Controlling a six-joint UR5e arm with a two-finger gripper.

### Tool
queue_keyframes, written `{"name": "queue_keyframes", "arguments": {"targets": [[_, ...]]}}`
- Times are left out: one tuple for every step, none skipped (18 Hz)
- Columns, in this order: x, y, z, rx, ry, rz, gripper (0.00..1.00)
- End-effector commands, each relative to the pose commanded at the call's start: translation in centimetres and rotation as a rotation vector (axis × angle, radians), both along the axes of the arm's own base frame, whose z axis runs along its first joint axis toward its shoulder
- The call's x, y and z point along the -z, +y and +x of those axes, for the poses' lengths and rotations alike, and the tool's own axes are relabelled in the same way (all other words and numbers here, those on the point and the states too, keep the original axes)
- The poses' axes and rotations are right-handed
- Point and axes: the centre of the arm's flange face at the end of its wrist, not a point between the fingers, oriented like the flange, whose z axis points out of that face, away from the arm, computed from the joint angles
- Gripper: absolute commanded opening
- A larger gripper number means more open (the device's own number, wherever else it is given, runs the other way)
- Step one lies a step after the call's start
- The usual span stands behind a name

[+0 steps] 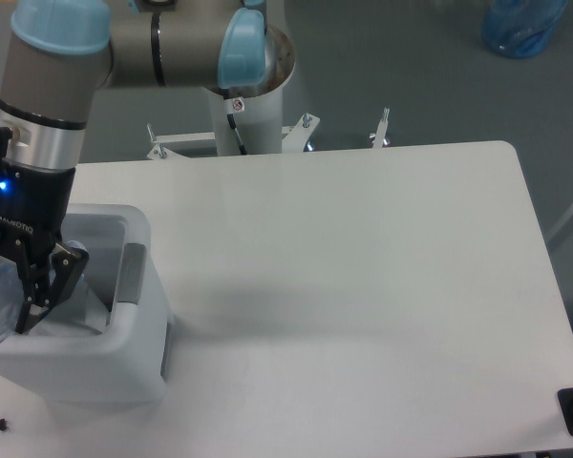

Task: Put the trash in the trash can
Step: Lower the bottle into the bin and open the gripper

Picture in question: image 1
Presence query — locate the white base leg right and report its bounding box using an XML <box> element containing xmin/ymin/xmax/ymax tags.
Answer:
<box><xmin>369</xmin><ymin>107</ymin><xmax>391</xmax><ymax>149</ymax></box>

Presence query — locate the white base leg middle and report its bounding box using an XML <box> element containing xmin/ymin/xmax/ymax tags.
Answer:
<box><xmin>282</xmin><ymin>113</ymin><xmax>321</xmax><ymax>153</ymax></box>

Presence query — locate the crushed clear plastic bottle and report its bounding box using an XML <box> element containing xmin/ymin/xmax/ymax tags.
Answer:
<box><xmin>0</xmin><ymin>260</ymin><xmax>89</xmax><ymax>343</ymax></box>

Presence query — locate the white base leg left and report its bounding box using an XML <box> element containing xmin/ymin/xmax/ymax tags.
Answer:
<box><xmin>146</xmin><ymin>123</ymin><xmax>216</xmax><ymax>160</ymax></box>

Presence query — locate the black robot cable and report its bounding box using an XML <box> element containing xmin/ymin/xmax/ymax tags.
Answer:
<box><xmin>222</xmin><ymin>90</ymin><xmax>248</xmax><ymax>156</ymax></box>

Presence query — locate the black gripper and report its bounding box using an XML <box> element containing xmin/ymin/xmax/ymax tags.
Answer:
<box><xmin>0</xmin><ymin>153</ymin><xmax>89</xmax><ymax>334</ymax></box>

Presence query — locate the white base leg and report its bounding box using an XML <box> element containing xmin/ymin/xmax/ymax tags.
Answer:
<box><xmin>282</xmin><ymin>113</ymin><xmax>321</xmax><ymax>153</ymax></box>
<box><xmin>146</xmin><ymin>123</ymin><xmax>216</xmax><ymax>160</ymax></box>
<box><xmin>369</xmin><ymin>107</ymin><xmax>391</xmax><ymax>149</ymax></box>

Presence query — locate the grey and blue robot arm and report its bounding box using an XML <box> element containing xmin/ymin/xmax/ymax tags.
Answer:
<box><xmin>0</xmin><ymin>1</ymin><xmax>267</xmax><ymax>333</ymax></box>

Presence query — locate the white trash can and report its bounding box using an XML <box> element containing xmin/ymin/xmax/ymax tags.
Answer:
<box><xmin>0</xmin><ymin>204</ymin><xmax>174</xmax><ymax>403</ymax></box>

